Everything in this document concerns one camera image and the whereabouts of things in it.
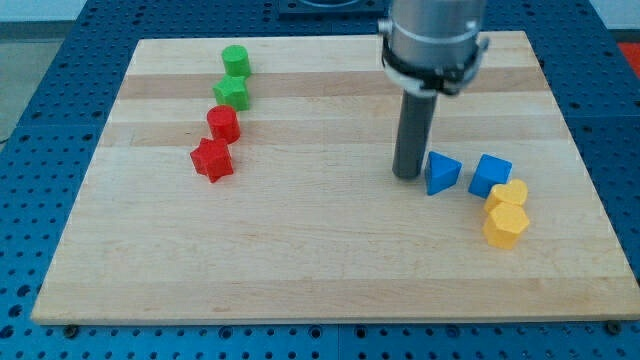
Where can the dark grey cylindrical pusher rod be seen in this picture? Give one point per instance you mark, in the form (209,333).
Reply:
(414,126)

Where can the green star block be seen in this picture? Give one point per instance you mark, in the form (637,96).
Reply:
(232,91)

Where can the red cylinder block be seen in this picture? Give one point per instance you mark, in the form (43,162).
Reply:
(223,123)

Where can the yellow heart block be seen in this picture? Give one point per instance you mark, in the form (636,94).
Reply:
(515,192)

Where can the green cylinder block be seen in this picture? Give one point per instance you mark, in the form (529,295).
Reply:
(236,61)

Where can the yellow hexagon block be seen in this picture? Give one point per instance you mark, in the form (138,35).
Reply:
(504,225)

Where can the light wooden board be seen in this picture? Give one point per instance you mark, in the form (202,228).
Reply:
(312,226)

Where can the blue cube block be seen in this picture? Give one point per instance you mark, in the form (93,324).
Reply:
(490,171)

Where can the red star block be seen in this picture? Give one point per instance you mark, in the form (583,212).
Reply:
(212,158)

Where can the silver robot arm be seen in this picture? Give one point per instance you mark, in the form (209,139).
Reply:
(429,47)

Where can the blue triangle block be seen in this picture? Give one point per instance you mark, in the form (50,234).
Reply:
(441,172)

